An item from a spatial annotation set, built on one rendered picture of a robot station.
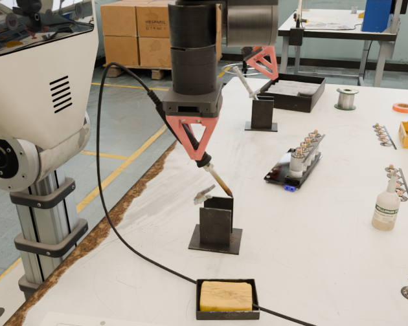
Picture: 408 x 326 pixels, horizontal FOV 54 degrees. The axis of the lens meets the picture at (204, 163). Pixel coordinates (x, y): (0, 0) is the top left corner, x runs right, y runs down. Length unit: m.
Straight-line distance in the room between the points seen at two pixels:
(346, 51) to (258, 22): 4.75
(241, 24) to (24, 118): 0.43
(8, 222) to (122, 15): 2.83
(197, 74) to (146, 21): 3.91
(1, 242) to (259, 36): 1.74
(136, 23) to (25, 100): 3.75
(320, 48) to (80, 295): 4.85
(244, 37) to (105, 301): 0.36
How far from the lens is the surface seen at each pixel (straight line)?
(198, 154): 0.55
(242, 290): 0.52
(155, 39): 4.40
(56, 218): 0.95
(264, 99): 1.03
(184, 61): 0.49
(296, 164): 0.75
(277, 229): 0.65
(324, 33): 2.72
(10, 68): 0.73
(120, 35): 4.52
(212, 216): 0.58
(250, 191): 0.74
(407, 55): 5.29
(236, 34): 0.48
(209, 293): 0.52
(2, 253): 1.99
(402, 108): 1.26
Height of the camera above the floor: 1.13
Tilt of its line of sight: 26 degrees down
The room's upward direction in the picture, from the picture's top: straight up
